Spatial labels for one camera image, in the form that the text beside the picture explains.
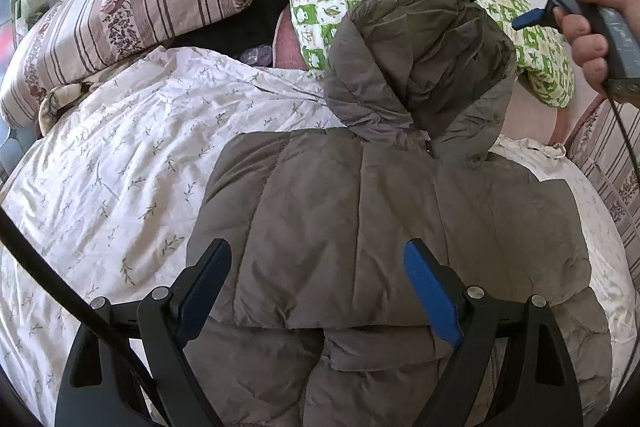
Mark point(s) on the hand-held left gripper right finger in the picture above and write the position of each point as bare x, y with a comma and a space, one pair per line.
432, 297

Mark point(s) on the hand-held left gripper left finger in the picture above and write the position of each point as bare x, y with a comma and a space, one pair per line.
200, 297

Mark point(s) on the grey puffer jacket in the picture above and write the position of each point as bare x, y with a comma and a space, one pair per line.
350, 207

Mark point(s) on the white leaf-print quilt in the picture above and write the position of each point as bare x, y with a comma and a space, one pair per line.
125, 157

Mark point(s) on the striped floral cushion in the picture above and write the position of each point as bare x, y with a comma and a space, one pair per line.
610, 167

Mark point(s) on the leaded glass window pane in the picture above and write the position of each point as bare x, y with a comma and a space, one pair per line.
16, 147

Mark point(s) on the crumpled floral cloth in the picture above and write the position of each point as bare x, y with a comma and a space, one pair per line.
62, 99

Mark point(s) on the striped floral bolster pillow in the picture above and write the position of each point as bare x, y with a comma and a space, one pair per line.
125, 2

